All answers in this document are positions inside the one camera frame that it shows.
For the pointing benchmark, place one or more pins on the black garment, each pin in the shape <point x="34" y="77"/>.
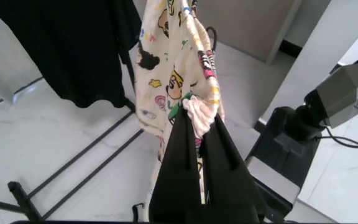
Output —
<point x="73" y="46"/>

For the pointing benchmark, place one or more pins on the black clothes rack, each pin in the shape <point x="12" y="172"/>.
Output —
<point x="26" y="203"/>

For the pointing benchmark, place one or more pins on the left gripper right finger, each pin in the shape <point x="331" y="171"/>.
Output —
<point x="228" y="193"/>

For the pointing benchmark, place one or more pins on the cream printed garment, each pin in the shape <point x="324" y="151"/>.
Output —
<point x="179" y="62"/>

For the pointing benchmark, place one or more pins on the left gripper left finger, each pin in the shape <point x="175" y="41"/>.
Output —
<point x="174" y="186"/>

